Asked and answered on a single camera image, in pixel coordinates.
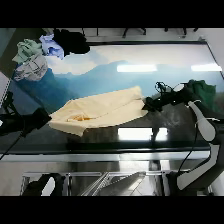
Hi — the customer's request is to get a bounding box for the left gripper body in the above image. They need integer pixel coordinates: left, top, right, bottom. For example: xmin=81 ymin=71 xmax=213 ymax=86
xmin=30 ymin=107 xmax=53 ymax=130

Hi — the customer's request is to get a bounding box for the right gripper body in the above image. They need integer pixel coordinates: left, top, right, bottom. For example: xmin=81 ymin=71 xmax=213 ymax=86
xmin=141 ymin=96 xmax=165 ymax=113

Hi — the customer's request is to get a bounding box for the cream T-shirt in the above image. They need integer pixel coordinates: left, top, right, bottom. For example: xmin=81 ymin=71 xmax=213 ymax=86
xmin=47 ymin=85 xmax=150 ymax=138

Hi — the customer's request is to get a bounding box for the grey checked garment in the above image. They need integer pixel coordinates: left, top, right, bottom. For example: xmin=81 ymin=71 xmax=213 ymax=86
xmin=13 ymin=53 xmax=50 ymax=83

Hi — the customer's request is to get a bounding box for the dark green garment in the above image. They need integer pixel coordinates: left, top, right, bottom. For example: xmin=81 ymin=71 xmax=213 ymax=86
xmin=186 ymin=79 xmax=222 ymax=114

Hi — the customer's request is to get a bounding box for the pale green garment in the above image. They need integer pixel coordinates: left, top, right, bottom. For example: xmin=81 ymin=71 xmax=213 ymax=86
xmin=11 ymin=38 xmax=44 ymax=65

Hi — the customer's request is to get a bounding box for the light blue garment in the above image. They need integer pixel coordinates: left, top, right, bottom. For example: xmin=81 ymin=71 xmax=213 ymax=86
xmin=39 ymin=33 xmax=66 ymax=61

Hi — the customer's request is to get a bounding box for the black garment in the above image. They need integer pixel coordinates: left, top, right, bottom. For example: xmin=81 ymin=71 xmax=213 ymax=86
xmin=52 ymin=28 xmax=92 ymax=58

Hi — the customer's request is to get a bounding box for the black cable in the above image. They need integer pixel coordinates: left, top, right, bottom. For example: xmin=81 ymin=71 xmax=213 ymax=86
xmin=175 ymin=116 xmax=222 ymax=176

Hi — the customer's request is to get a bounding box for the silver frame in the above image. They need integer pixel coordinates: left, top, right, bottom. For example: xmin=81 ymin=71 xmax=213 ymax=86
xmin=0 ymin=150 xmax=224 ymax=197

